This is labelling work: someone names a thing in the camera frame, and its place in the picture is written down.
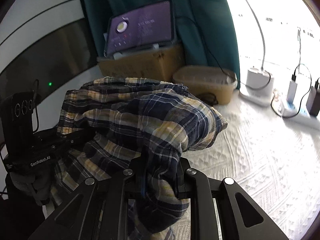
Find navy yellow plaid pants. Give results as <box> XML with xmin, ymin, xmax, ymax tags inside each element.
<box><xmin>50</xmin><ymin>77</ymin><xmax>227</xmax><ymax>239</ymax></box>

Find white power strip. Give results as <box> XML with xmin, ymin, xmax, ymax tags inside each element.
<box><xmin>278</xmin><ymin>100</ymin><xmax>320</xmax><ymax>131</ymax></box>

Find tan oval container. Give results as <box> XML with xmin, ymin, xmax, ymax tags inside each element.
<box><xmin>172</xmin><ymin>65</ymin><xmax>238</xmax><ymax>105</ymax></box>

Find white desk lamp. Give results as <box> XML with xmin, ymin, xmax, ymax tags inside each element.
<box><xmin>227</xmin><ymin>0</ymin><xmax>274</xmax><ymax>107</ymax></box>

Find white usb charger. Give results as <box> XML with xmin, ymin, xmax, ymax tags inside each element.
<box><xmin>286</xmin><ymin>73</ymin><xmax>297</xmax><ymax>109</ymax></box>

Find black power adapter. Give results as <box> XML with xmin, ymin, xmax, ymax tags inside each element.
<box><xmin>306</xmin><ymin>78</ymin><xmax>320</xmax><ymax>117</ymax></box>

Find brown cardboard box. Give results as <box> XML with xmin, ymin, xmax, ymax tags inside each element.
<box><xmin>97</xmin><ymin>45</ymin><xmax>184</xmax><ymax>82</ymax></box>

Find tablet with purple screen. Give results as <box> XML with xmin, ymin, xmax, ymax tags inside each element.
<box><xmin>104</xmin><ymin>0</ymin><xmax>177</xmax><ymax>58</ymax></box>

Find teal curtain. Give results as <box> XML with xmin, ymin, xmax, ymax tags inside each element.
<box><xmin>80</xmin><ymin>0</ymin><xmax>240</xmax><ymax>77</ymax></box>

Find black charger cable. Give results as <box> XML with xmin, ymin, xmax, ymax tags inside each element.
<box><xmin>270</xmin><ymin>63</ymin><xmax>313</xmax><ymax>119</ymax></box>

